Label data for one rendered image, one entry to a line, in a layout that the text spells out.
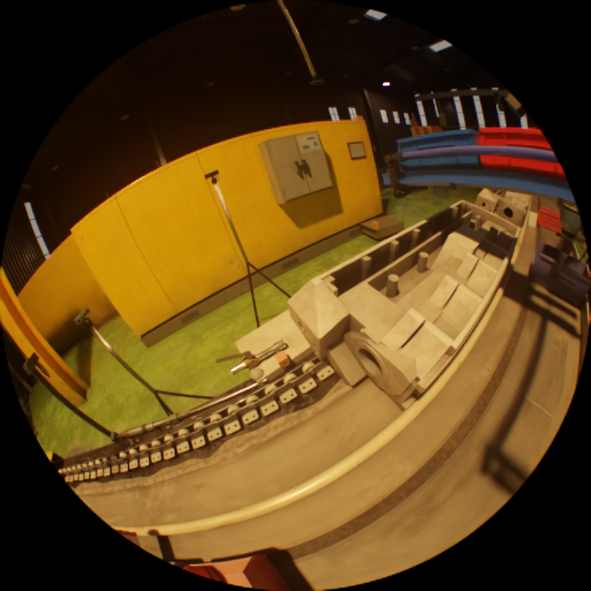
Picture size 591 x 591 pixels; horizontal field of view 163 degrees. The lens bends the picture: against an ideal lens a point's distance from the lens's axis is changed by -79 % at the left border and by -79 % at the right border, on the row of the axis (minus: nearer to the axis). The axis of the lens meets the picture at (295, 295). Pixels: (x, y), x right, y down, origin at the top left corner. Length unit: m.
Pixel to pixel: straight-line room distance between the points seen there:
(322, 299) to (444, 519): 0.60
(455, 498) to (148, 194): 2.79
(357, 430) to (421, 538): 0.33
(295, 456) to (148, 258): 2.36
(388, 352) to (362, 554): 0.46
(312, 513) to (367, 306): 0.50
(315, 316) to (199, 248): 2.10
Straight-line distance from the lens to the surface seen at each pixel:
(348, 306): 0.49
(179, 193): 2.42
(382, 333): 0.45
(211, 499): 0.65
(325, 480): 0.50
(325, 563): 0.57
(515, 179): 0.66
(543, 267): 1.17
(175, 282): 2.58
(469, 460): 0.58
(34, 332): 3.75
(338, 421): 0.56
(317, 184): 2.62
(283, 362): 0.60
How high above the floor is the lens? 1.28
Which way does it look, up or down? 34 degrees down
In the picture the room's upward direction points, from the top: 19 degrees counter-clockwise
